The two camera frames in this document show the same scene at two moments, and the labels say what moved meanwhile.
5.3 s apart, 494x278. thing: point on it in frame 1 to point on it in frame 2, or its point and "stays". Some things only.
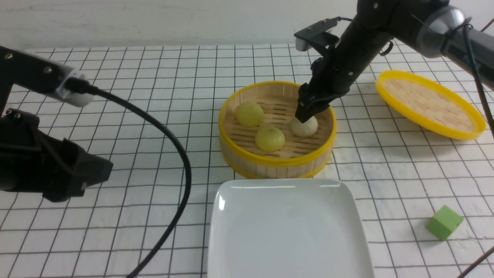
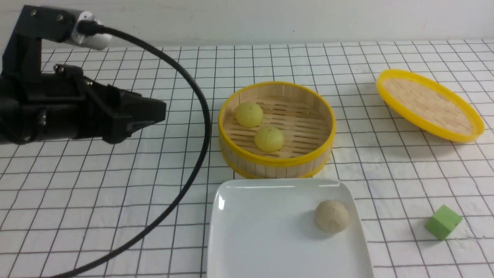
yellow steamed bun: [249, 114] stays
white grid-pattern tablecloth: [428, 199] stays
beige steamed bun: [307, 129] to [331, 216]
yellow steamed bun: [270, 139] stays
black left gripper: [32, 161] to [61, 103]
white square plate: [286, 228] stays
